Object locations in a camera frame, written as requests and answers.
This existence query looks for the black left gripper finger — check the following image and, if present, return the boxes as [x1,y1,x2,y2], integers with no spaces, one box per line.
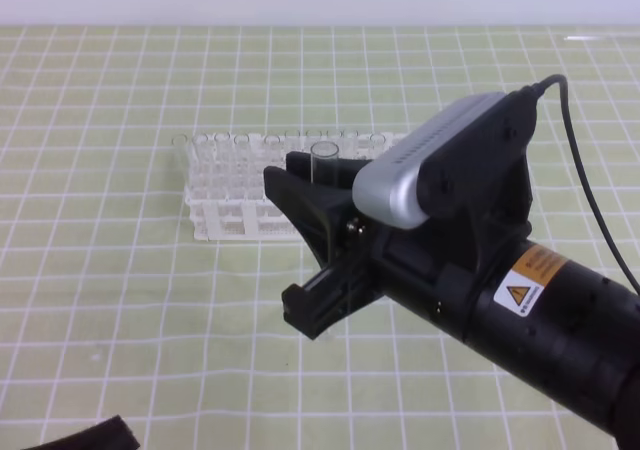
[28,415,140,450]

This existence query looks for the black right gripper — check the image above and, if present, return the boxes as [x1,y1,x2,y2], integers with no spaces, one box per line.
[262,119,536,341]

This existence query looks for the clear glass test tube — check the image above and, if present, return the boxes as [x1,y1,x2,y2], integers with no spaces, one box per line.
[310,140,339,186]

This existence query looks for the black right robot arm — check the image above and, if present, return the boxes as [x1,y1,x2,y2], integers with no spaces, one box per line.
[263,119,639,449]

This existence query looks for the white test tube rack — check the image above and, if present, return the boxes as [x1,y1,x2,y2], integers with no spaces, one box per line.
[172,128,404,241]

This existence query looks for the green checked tablecloth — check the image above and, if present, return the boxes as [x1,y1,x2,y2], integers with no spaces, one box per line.
[1,26,639,449]

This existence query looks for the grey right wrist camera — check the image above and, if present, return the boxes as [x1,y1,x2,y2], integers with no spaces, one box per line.
[352,88,537,230]

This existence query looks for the black right camera cable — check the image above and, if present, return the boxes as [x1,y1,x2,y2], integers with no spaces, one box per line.
[519,73,640,296]

